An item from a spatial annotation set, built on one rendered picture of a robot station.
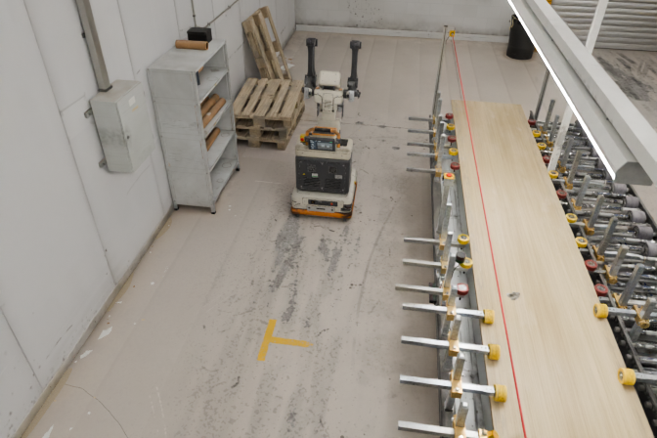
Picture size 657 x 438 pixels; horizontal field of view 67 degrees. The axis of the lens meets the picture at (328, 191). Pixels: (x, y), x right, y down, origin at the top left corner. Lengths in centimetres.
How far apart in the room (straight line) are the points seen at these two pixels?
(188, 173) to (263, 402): 242
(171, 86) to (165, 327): 207
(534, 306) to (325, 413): 155
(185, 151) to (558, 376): 366
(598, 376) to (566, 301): 53
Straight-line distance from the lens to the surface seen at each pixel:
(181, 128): 492
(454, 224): 426
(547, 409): 290
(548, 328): 325
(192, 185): 523
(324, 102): 494
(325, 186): 500
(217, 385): 391
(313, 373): 389
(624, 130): 187
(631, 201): 472
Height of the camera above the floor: 317
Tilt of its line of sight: 35 degrees down
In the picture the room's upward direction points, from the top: 1 degrees clockwise
